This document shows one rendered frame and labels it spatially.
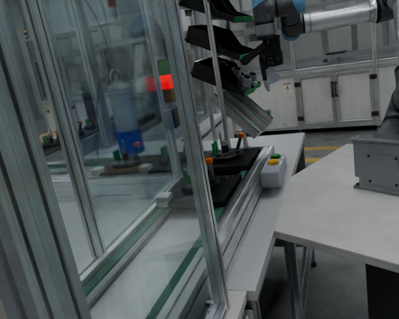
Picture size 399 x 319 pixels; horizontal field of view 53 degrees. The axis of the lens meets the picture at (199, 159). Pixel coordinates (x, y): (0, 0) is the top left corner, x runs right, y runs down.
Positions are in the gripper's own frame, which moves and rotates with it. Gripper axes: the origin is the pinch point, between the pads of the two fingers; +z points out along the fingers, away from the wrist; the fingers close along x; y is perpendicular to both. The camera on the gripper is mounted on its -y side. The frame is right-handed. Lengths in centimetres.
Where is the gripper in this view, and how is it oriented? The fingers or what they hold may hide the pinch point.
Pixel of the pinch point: (266, 88)
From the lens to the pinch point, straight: 164.2
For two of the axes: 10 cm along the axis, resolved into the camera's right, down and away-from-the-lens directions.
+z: 1.7, 9.5, 2.8
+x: 3.2, -3.2, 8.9
